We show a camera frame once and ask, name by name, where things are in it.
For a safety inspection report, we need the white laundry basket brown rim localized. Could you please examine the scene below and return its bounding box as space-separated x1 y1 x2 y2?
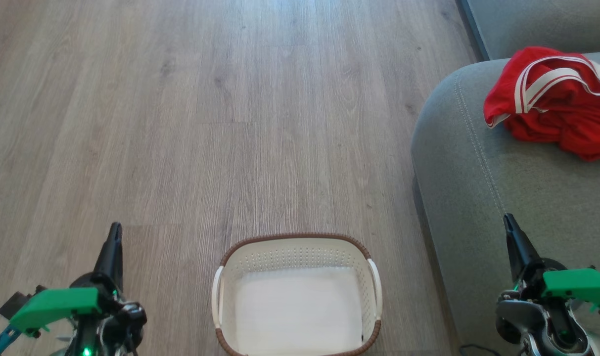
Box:
211 232 383 356

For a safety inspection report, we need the blue plug left camera cable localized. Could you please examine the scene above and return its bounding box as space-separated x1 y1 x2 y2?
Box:
0 324 19 356

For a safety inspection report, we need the red garment with white stripes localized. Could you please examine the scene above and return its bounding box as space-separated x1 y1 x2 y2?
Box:
483 46 600 162

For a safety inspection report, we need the grey fabric sofa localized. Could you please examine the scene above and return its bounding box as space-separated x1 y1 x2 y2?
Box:
411 51 600 356

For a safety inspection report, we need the grey upholstered sofa section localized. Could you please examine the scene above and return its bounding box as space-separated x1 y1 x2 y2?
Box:
457 0 600 61

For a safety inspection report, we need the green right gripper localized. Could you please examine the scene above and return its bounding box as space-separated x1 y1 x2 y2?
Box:
503 213 600 316

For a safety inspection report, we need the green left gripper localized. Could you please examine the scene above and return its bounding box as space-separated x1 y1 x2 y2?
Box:
10 222 125 338

